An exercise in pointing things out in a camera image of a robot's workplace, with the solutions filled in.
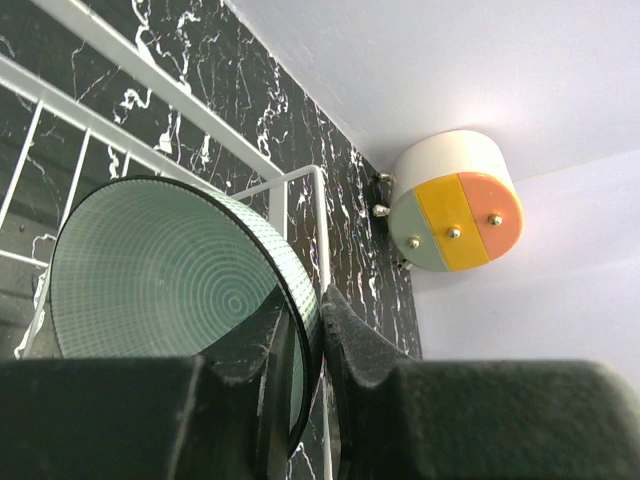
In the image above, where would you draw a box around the mint green bowl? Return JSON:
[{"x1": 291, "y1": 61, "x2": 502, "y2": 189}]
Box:
[{"x1": 49, "y1": 176, "x2": 319, "y2": 447}]

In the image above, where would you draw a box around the white wire dish rack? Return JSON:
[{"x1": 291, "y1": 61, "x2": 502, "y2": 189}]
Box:
[{"x1": 0, "y1": 0, "x2": 335, "y2": 480}]

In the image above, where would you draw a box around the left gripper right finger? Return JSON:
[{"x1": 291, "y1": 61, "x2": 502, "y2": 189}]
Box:
[{"x1": 321, "y1": 287, "x2": 639, "y2": 479}]

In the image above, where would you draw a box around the round pastel drawer cabinet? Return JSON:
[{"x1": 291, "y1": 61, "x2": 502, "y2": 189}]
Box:
[{"x1": 371, "y1": 130, "x2": 525, "y2": 272}]

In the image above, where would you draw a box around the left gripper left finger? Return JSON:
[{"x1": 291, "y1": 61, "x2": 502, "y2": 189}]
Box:
[{"x1": 1, "y1": 292, "x2": 294, "y2": 479}]

